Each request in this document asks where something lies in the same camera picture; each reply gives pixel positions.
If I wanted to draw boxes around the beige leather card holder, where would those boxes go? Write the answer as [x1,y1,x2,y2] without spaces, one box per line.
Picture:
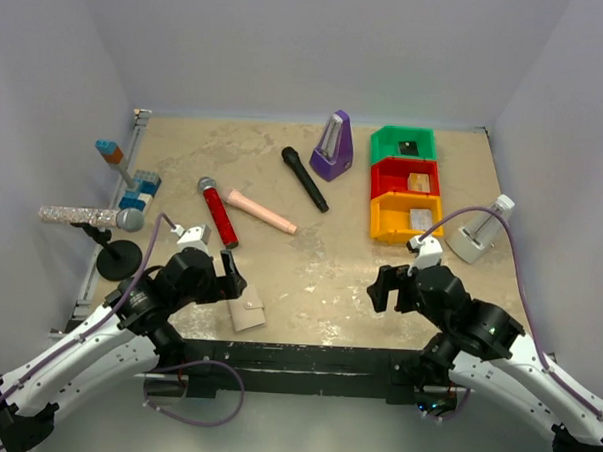
[228,285,266,332]

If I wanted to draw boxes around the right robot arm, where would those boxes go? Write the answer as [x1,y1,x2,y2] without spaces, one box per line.
[367,265,603,452]

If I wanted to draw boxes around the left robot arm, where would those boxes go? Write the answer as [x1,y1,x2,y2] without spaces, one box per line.
[0,248,247,452]

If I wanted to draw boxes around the card stack in yellow bin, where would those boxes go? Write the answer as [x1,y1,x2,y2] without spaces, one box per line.
[409,208,434,233]

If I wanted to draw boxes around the yellow storage bin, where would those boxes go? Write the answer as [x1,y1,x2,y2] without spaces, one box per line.
[369,192,443,244]

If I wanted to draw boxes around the red glitter microphone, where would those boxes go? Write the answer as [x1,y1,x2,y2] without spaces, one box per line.
[197,177,239,250]

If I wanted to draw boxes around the black microphone stand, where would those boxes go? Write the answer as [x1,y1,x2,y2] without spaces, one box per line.
[71,223,143,282]

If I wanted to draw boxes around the silver glitter microphone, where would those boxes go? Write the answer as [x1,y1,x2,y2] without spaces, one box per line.
[38,206,145,233]

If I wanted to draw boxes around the pink microphone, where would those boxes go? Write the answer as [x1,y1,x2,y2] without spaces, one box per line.
[220,188,297,236]

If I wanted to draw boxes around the wooden block in red bin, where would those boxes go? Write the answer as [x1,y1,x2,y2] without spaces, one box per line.
[407,173,431,195]

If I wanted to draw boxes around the red storage bin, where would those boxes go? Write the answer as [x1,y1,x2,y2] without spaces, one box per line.
[370,157,441,199]

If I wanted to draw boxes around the blue toy brick tower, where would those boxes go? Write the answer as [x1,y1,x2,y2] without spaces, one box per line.
[95,139,162,215]

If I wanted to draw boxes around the purple metronome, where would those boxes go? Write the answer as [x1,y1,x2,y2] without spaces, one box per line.
[309,110,354,182]

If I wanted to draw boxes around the black item in green bin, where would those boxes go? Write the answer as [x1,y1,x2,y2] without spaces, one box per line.
[398,140,419,157]

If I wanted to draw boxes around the green storage bin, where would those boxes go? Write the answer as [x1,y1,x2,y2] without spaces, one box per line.
[370,126,437,165]

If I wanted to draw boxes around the black microphone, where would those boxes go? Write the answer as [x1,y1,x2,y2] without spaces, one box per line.
[281,146,329,213]

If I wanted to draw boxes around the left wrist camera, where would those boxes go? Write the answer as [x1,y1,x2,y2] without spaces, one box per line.
[171,224,211,255]

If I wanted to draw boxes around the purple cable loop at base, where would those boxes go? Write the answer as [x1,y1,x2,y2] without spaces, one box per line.
[141,356,249,429]

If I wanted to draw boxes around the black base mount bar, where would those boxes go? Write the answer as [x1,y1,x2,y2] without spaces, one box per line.
[143,336,477,410]

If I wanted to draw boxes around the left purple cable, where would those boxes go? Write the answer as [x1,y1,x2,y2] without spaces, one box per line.
[0,205,183,452]

